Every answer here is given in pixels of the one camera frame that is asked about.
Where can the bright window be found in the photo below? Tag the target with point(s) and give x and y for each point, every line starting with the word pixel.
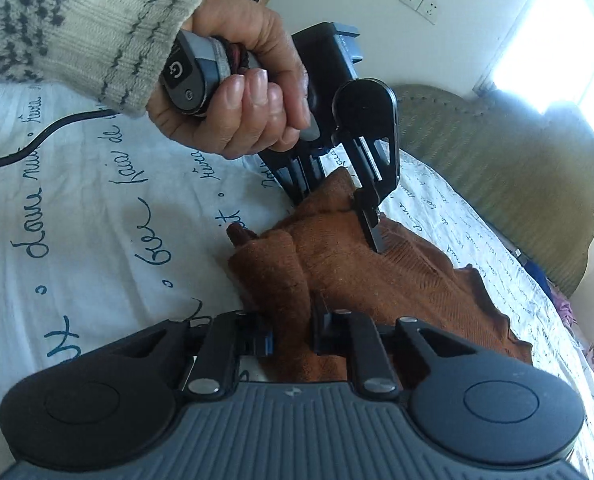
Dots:
pixel 562 35

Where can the person's left hand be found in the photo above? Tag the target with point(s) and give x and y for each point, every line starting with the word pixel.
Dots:
pixel 242 120

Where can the dark blue cloth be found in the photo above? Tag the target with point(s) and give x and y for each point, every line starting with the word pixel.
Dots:
pixel 540 274

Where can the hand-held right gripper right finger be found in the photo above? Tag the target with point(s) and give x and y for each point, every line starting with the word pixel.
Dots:
pixel 328 336

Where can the white script-printed bedsheet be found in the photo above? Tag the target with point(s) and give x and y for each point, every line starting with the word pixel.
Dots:
pixel 77 185

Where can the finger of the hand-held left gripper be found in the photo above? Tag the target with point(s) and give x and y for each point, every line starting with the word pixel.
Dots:
pixel 374 230
pixel 297 175

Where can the green padded headboard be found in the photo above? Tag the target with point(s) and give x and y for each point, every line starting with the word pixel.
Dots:
pixel 517 170

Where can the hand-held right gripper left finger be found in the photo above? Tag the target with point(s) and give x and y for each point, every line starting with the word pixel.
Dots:
pixel 267 342

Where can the brown knit sweater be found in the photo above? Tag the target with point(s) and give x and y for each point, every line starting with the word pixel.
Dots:
pixel 377 285

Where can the purple cloth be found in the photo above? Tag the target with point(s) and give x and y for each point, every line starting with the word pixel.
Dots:
pixel 566 311

